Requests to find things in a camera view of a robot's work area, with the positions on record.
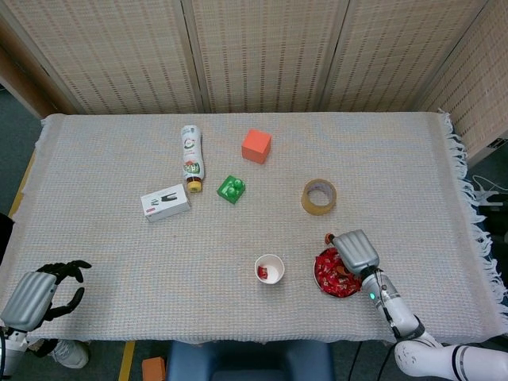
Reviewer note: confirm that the beige woven tablecloth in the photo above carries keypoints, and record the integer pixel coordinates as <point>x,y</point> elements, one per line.
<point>119,246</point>

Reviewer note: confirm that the white stand base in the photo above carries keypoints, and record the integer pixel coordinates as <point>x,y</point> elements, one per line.
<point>488,197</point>

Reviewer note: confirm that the white sneaker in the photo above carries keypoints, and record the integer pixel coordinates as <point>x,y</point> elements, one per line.
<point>73,353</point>

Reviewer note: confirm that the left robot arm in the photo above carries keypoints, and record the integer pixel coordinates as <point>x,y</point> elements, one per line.
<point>12,353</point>

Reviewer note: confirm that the green toy building block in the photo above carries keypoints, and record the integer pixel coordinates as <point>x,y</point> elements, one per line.
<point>228,194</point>

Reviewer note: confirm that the orange block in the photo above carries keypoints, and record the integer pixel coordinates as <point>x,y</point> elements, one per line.
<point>154,369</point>

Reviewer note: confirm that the black bulky object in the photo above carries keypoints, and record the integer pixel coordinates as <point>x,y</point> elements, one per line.
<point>5,238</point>

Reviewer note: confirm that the white stapler box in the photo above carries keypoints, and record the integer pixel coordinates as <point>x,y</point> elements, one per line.
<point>166,208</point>

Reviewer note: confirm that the yellow packing tape roll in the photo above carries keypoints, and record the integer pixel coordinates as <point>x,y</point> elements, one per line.
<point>317,210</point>

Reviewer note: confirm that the yellow capped drink bottle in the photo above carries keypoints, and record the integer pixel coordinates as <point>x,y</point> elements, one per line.
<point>192,158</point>

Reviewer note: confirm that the oval steel plate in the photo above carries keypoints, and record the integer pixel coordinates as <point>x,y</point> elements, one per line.
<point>316,278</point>

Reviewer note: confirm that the orange foam cube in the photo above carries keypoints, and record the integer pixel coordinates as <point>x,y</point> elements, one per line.
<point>256,147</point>

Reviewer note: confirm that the pile of red candies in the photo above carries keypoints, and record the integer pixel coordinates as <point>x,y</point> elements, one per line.
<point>333,282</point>

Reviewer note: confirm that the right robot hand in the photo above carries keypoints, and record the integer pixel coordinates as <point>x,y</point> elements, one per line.
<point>357,250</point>

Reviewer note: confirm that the dark blue seat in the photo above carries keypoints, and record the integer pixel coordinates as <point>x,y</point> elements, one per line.
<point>250,361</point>

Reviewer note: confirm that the grey screen bracket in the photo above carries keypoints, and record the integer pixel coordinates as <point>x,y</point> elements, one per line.
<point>498,143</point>

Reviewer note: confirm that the red candy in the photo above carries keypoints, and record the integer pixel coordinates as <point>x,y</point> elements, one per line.
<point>262,272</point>

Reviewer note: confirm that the white paper cup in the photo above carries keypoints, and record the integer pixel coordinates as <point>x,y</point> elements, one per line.
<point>275,264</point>

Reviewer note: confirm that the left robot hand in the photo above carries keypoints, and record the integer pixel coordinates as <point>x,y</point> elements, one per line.
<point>28,297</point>

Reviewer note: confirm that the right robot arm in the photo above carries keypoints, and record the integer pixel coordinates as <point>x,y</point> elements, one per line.
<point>397,313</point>

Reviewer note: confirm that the woven folding screen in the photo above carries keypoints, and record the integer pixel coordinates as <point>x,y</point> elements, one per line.
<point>258,59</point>

